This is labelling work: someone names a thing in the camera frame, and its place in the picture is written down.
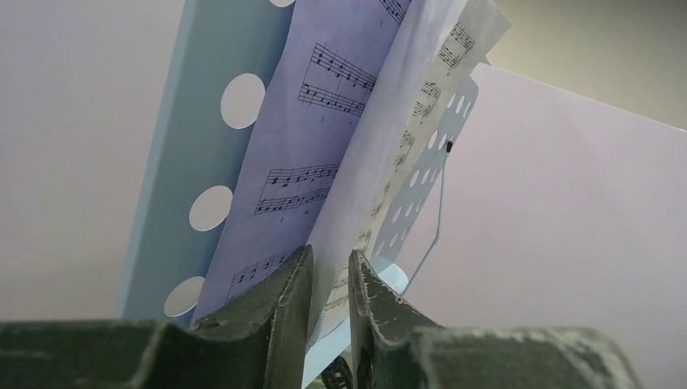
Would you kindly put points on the lavender sheet music page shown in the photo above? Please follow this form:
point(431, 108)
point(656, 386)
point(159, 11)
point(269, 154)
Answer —
point(328, 69)

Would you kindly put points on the blue music stand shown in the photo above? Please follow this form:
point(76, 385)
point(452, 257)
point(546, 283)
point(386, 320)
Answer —
point(223, 61)

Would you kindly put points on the white sheet music page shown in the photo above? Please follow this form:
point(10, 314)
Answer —
point(436, 48)

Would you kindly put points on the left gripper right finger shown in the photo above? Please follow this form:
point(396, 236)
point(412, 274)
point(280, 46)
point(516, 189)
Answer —
point(395, 346)

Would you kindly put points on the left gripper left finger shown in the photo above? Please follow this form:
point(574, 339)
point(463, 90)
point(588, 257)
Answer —
point(255, 341)

